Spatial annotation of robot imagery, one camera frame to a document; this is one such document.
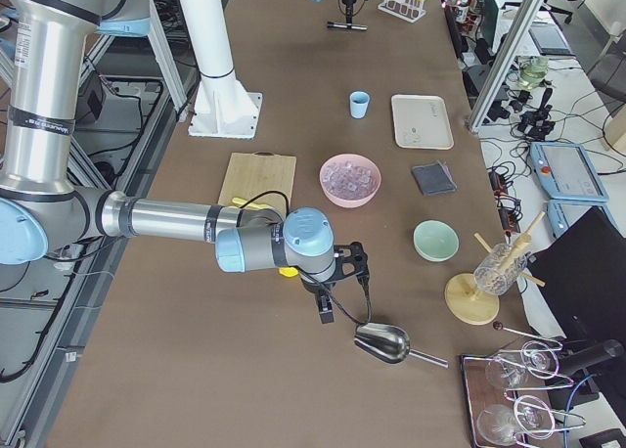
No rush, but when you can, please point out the light blue plastic cup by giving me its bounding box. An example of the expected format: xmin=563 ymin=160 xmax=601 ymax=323
xmin=349 ymin=91 xmax=370 ymax=119

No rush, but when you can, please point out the blue teach pendant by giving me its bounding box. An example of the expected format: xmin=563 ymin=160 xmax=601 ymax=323
xmin=529 ymin=142 xmax=609 ymax=203
xmin=547 ymin=200 xmax=608 ymax=239

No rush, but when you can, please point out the textured drinking glass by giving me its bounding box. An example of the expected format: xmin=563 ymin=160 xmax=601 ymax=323
xmin=473 ymin=244 xmax=527 ymax=296

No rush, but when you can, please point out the wine glass lower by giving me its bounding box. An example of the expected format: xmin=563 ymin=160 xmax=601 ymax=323
xmin=476 ymin=395 xmax=556 ymax=447

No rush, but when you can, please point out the bamboo cutting board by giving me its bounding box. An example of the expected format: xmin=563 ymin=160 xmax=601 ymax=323
xmin=218 ymin=153 xmax=296 ymax=213

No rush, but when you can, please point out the aluminium frame post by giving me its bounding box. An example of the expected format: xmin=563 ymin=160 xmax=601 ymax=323
xmin=467 ymin=0 xmax=544 ymax=135

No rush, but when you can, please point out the pink bowl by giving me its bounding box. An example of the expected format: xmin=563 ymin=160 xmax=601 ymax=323
xmin=319 ymin=154 xmax=381 ymax=208

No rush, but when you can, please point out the folded grey cloth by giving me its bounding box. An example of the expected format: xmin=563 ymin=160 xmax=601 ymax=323
xmin=411 ymin=161 xmax=457 ymax=196

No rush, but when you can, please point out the mint green bowl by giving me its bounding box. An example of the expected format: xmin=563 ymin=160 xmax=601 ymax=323
xmin=413 ymin=220 xmax=460 ymax=262

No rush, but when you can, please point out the wooden cup tree stand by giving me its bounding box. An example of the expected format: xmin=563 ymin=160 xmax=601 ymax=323
xmin=444 ymin=211 xmax=545 ymax=325

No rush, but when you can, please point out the pile of clear ice cubes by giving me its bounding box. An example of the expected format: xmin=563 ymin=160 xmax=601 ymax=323
xmin=321 ymin=160 xmax=379 ymax=201

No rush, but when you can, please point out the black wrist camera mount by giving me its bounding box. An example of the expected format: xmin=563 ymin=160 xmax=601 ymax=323
xmin=331 ymin=242 xmax=370 ymax=287

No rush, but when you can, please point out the wine glass upper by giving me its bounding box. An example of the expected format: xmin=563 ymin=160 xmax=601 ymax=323
xmin=485 ymin=340 xmax=559 ymax=389

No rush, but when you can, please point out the steel muddler black tip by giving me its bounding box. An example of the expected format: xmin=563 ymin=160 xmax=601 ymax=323
xmin=327 ymin=22 xmax=368 ymax=31

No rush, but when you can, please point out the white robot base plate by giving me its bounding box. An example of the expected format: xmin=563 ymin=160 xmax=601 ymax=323
xmin=189 ymin=76 xmax=263 ymax=140

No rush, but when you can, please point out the cream rabbit serving tray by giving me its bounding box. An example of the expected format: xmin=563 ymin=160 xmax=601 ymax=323
xmin=390 ymin=94 xmax=454 ymax=151

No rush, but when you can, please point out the white wire cup rack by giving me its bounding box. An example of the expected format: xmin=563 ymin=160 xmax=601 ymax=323
xmin=377 ymin=0 xmax=432 ymax=24

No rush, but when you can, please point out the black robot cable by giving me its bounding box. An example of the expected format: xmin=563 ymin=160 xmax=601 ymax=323
xmin=237 ymin=189 xmax=373 ymax=328

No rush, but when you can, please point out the yellow plastic knife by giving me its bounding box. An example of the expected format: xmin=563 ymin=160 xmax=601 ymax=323
xmin=231 ymin=197 xmax=272 ymax=210

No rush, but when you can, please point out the whole yellow lemon upper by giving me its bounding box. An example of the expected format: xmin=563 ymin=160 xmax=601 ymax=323
xmin=278 ymin=267 xmax=299 ymax=278

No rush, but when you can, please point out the steel ice scoop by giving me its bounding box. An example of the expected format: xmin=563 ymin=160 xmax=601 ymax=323
xmin=354 ymin=323 xmax=449 ymax=369

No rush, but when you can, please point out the wine glass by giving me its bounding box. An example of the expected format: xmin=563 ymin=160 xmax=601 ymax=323
xmin=485 ymin=340 xmax=559 ymax=389
xmin=476 ymin=395 xmax=556 ymax=447

